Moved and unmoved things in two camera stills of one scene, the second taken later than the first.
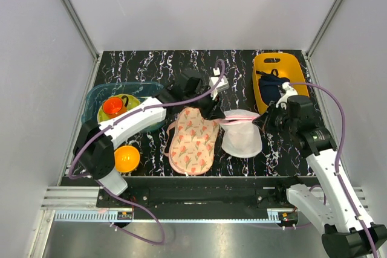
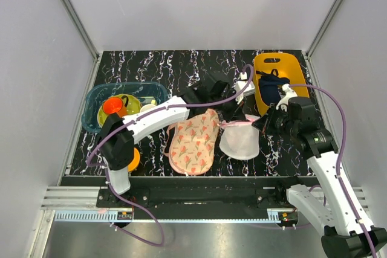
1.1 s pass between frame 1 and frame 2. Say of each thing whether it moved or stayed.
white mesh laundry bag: stayed
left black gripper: moved
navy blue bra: stayed
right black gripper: stayed
